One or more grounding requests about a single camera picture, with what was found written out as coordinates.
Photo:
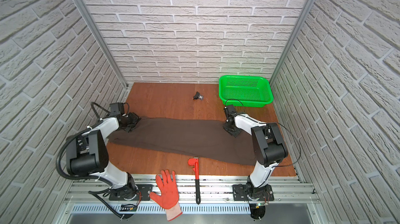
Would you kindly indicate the small black metal object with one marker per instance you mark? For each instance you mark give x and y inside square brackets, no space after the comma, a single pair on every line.
[198,96]

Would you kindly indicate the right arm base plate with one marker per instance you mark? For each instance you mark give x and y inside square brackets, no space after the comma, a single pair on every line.
[248,193]

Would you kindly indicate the red pipe wrench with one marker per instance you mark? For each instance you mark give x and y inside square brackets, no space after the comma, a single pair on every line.
[194,162]

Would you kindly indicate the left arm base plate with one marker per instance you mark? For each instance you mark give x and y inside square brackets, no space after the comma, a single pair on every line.
[127,193]

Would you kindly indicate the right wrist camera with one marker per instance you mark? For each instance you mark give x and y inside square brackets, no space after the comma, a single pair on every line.
[230,111]

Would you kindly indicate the brown trousers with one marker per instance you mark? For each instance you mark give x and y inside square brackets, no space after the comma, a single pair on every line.
[202,138]

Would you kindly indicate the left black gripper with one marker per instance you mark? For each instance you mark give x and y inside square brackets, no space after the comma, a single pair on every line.
[136,118]

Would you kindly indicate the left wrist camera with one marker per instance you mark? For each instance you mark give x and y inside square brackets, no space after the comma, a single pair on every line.
[117,109]

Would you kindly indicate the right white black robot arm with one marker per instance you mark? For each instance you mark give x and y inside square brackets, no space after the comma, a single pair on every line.
[269,148]

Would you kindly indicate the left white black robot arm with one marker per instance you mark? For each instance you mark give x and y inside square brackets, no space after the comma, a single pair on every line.
[87,156]

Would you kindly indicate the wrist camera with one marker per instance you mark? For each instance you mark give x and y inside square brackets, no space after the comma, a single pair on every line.
[230,111]
[117,109]

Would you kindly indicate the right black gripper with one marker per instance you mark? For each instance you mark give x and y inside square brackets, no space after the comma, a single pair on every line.
[235,133]

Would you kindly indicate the red work glove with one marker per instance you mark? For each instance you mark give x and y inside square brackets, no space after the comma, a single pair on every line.
[168,199]

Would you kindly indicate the green plastic basket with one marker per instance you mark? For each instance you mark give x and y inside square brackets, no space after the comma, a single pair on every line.
[245,91]

